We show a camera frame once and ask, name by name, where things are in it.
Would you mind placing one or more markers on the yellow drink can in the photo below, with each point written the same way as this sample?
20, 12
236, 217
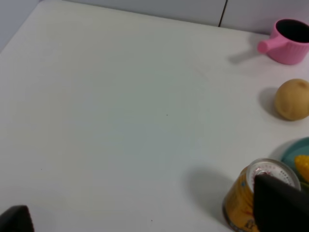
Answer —
238, 203

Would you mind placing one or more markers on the round teal plate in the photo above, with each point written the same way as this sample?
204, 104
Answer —
300, 147

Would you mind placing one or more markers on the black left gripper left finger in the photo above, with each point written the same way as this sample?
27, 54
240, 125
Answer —
16, 219

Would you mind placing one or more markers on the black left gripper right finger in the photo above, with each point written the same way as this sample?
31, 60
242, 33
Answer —
279, 207

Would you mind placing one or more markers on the toy corn cob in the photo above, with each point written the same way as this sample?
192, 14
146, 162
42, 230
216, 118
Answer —
302, 166

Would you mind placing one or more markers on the brown potato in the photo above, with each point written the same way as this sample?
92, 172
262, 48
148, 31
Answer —
292, 99

